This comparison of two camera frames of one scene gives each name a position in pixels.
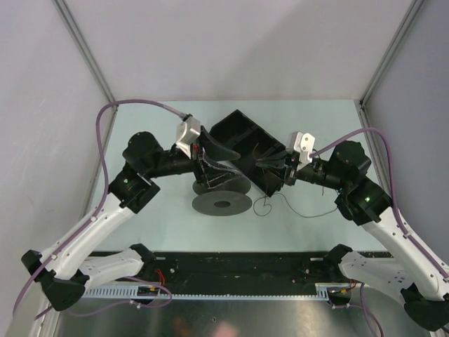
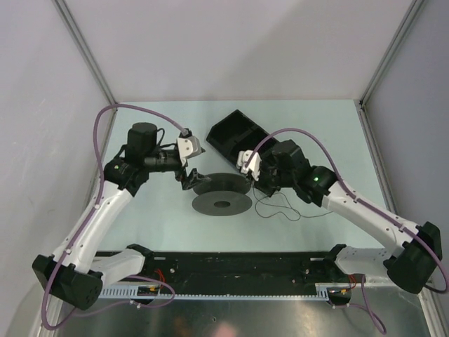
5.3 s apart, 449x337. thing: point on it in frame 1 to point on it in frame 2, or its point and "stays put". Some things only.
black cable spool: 228,199 stays put
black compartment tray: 239,133 stays put
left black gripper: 207,172 to 190,180
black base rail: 218,274 stays put
